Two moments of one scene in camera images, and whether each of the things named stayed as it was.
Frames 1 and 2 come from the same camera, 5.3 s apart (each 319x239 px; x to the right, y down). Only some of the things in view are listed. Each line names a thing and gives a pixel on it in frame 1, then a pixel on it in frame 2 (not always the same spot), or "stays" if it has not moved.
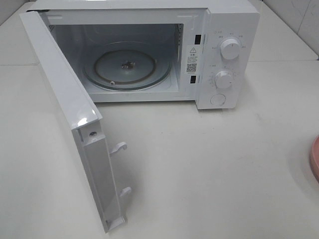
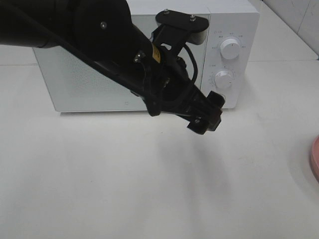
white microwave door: [82, 114] → [74, 86]
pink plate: [314, 159] stays
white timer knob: [223, 79] stays
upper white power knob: [230, 49] stays
